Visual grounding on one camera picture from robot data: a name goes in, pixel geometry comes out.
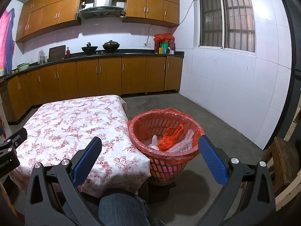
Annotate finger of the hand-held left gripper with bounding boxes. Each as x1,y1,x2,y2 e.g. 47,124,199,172
0,127,28,147

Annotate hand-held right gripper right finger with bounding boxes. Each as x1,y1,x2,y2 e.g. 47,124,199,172
195,135,275,226

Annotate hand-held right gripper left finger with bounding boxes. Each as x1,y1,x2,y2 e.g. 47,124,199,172
25,137,111,226

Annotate clear bubble wrap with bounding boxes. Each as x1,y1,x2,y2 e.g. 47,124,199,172
166,132,197,153

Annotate orange plastic bag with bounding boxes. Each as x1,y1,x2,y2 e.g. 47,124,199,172
159,125,184,151

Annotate red plastic lattice basket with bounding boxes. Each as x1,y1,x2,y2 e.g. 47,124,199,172
127,109,205,186

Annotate small white plastic bag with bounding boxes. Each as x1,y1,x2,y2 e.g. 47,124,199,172
150,135,160,150

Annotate person's left forearm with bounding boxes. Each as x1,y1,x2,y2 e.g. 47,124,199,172
0,184,7,205

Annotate white appliance with stickers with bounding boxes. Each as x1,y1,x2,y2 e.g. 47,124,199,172
0,96,11,142

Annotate table with floral cloth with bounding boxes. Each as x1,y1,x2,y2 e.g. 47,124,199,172
9,95,151,198

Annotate dark stool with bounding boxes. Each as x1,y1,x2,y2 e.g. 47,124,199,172
141,178,177,203

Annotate person's jeans leg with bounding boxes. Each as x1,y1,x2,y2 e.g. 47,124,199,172
99,192,151,226

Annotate brown wooden chair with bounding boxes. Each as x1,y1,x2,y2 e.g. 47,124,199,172
259,137,299,193

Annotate glass jar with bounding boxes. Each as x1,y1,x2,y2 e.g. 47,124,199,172
38,49,47,65

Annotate wooden base cabinets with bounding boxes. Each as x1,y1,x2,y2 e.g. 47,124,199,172
0,54,184,125

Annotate dark cutting board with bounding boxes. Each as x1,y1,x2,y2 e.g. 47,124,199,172
48,45,66,62

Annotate pink hanging cloth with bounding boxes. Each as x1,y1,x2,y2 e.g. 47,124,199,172
0,8,15,71

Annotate black wok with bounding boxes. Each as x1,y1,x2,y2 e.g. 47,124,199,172
81,42,98,53

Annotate dark pot with lid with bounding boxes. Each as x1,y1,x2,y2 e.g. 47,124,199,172
103,40,120,51

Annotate black kitchen countertop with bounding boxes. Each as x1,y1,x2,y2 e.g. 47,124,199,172
0,50,184,80

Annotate red bag over containers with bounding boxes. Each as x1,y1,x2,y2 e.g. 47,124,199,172
154,33,174,43

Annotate barred sliding window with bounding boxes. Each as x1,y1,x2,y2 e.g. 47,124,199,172
193,0,256,52

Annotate white window cable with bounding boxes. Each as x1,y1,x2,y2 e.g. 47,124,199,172
179,0,199,25

